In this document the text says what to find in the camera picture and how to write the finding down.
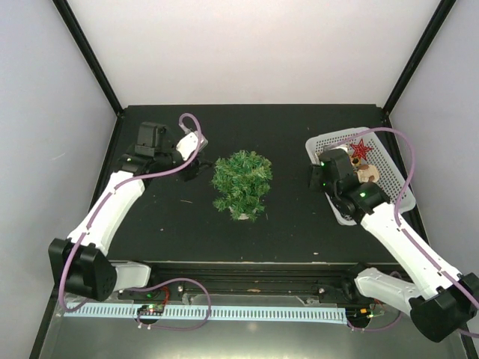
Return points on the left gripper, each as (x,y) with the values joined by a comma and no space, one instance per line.
(191,170)

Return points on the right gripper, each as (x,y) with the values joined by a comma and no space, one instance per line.
(313,181)

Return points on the small green christmas tree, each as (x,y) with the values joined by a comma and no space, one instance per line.
(242,181)

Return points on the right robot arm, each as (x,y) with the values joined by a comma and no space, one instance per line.
(438,298)

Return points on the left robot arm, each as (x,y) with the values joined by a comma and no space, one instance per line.
(79,262)

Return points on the gold bell ornament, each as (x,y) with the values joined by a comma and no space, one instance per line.
(355,161)

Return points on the red star ornament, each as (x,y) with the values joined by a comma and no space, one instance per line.
(361,150)

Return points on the white plastic basket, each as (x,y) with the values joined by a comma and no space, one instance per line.
(370,161)

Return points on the right circuit board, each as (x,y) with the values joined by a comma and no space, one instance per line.
(370,311)

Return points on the circuit board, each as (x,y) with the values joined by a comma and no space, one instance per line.
(370,311)
(151,310)

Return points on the left circuit board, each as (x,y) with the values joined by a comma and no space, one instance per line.
(151,310)

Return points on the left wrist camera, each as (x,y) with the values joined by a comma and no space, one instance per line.
(188,144)

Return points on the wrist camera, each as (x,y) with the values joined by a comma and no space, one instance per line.
(188,144)
(334,154)

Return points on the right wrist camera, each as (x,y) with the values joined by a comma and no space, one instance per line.
(334,154)

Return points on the white slotted cable duct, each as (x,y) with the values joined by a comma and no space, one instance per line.
(329,315)

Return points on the black frame post left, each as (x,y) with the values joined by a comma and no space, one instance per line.
(69,18)

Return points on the black frame post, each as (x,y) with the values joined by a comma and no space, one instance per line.
(427,37)
(69,18)

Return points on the black frame post right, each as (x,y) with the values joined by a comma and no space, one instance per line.
(427,37)

